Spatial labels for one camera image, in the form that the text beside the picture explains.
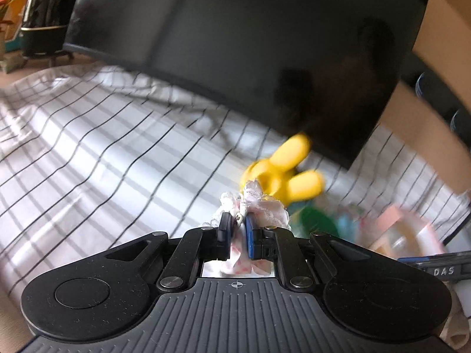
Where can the blue white soft packet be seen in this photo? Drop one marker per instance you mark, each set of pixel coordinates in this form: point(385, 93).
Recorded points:
point(346, 224)

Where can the black glossy appliance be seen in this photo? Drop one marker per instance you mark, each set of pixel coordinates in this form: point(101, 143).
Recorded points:
point(44, 14)

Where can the white checked bedsheet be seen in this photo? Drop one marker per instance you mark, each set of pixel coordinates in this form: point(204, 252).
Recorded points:
point(110, 154)

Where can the pink cardboard box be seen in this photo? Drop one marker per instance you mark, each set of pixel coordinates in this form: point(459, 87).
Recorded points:
point(390, 217)

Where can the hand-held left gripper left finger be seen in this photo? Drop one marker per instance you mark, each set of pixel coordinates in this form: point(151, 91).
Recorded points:
point(225, 233)

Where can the colourful toy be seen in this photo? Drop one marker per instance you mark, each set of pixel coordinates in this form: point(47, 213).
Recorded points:
point(7, 14)

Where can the beige wooden cabinet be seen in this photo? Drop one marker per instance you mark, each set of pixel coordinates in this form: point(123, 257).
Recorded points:
point(415, 117)

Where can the white pink lace cloth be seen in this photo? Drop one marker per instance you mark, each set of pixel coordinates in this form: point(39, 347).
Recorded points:
point(265, 209)

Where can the black television screen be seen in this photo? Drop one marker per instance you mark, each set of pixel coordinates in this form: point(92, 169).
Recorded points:
point(239, 44)

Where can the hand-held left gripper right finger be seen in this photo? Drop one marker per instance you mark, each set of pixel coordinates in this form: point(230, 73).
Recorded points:
point(251, 239)

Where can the yellow plush toy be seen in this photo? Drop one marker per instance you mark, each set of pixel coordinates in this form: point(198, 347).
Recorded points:
point(290, 154)

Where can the green soft item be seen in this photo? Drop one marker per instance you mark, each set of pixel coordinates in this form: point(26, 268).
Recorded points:
point(316, 220)

